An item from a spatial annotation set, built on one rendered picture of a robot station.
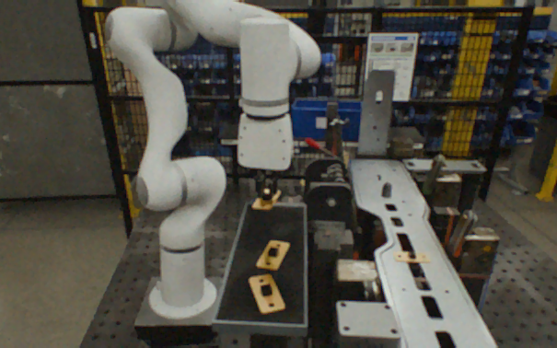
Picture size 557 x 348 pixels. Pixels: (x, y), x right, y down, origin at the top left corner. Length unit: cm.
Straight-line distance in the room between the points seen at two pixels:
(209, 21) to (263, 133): 23
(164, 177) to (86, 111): 223
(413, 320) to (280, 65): 56
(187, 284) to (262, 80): 66
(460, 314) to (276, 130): 53
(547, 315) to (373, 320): 91
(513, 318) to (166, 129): 115
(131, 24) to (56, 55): 213
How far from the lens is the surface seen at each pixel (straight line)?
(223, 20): 80
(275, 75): 69
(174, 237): 108
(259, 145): 74
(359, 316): 71
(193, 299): 120
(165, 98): 103
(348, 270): 85
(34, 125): 335
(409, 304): 93
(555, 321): 153
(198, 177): 103
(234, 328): 62
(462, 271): 117
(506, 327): 145
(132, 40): 103
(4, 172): 361
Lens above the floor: 159
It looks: 25 degrees down
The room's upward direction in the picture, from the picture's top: straight up
